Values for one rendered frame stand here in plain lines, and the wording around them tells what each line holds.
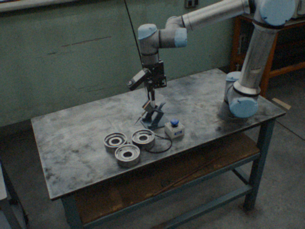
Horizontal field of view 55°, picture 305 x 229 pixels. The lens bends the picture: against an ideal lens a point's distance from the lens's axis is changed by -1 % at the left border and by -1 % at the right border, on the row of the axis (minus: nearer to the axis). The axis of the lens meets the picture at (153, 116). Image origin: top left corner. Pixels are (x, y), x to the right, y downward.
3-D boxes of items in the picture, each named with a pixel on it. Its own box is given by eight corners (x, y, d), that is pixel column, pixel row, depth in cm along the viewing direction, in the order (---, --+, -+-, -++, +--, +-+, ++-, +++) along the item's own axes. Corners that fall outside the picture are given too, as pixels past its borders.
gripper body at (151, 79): (167, 88, 128) (165, 62, 122) (148, 93, 126) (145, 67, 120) (160, 81, 135) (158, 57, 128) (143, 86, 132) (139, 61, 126)
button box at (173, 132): (171, 139, 136) (171, 130, 134) (164, 131, 142) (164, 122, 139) (186, 134, 139) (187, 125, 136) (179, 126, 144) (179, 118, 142)
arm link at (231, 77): (246, 91, 150) (249, 67, 142) (250, 106, 139) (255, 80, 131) (222, 91, 151) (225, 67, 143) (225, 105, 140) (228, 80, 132)
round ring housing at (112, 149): (103, 154, 129) (102, 147, 127) (105, 139, 138) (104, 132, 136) (127, 153, 130) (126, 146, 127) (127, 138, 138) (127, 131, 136)
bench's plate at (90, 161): (51, 202, 111) (50, 198, 110) (31, 121, 156) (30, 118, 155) (285, 115, 152) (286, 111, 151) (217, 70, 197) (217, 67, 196)
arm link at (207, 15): (275, -27, 117) (161, 15, 130) (282, -22, 108) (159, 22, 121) (279, 1, 123) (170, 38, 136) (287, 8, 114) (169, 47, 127)
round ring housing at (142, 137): (140, 153, 129) (140, 146, 127) (127, 141, 136) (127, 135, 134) (159, 144, 134) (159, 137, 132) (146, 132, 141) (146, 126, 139)
